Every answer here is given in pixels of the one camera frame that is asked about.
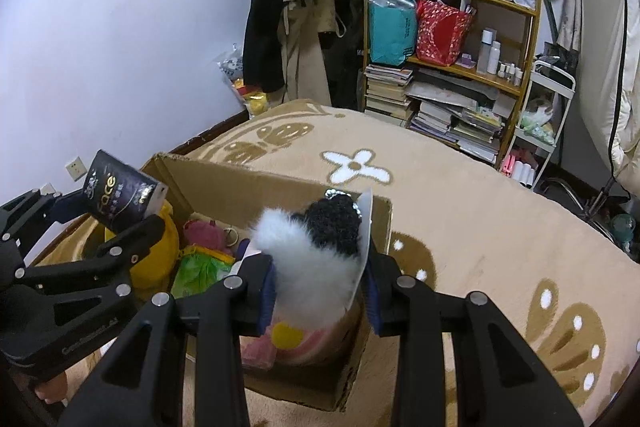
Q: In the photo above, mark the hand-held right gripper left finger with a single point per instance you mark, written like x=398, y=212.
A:
x=266, y=302

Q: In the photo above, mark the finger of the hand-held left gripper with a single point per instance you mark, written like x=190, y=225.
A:
x=40, y=207
x=135, y=237

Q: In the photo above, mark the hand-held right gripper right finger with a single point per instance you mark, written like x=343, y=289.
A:
x=372, y=302

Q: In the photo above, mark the yellow plush toy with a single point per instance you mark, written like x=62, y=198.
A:
x=155, y=267

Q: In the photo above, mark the black tissue packet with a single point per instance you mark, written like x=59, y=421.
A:
x=120, y=192

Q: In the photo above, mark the black white fluffy plush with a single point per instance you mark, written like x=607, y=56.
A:
x=305, y=267

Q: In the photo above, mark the pink swirl plush toy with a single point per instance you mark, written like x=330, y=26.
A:
x=320, y=342

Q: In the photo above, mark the green packet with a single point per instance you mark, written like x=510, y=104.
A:
x=200, y=272

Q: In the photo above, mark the cardboard box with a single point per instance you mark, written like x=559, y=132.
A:
x=225, y=192

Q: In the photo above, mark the light green soft item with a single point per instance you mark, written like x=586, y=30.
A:
x=537, y=122

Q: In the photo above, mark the person's left hand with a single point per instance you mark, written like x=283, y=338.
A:
x=50, y=392

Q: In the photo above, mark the magenta plush toy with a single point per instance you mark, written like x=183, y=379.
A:
x=205, y=234

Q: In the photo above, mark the beige flower printed blanket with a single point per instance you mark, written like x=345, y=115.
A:
x=475, y=217

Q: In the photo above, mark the bag of yellow items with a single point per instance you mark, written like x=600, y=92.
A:
x=255, y=102

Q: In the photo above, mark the pile of books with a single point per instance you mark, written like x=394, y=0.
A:
x=450, y=127

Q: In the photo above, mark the pink bottles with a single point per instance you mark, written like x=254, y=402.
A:
x=515, y=162

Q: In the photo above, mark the stack of books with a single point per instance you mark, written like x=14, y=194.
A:
x=387, y=94

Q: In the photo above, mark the black hanging garment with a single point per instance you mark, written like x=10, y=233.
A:
x=262, y=47

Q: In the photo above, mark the white cart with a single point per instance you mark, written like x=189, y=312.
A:
x=537, y=142

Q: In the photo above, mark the black hanging coat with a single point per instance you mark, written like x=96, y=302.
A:
x=350, y=62

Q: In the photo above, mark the purple small box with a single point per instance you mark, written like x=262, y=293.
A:
x=467, y=61

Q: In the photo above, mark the teal glass bottle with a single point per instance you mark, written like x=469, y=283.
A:
x=622, y=227

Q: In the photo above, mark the teal bag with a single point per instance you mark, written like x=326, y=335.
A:
x=392, y=32

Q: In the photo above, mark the tall white bottle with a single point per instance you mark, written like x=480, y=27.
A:
x=484, y=54

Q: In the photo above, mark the red patterned bag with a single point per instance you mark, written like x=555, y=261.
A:
x=442, y=37

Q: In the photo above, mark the black bag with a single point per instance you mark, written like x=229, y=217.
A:
x=560, y=54

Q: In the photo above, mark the wooden shelf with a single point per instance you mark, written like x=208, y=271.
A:
x=500, y=5

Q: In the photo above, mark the wall socket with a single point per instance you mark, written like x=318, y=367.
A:
x=77, y=167
x=50, y=190

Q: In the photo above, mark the metal chair frame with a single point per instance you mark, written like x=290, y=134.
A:
x=560, y=184

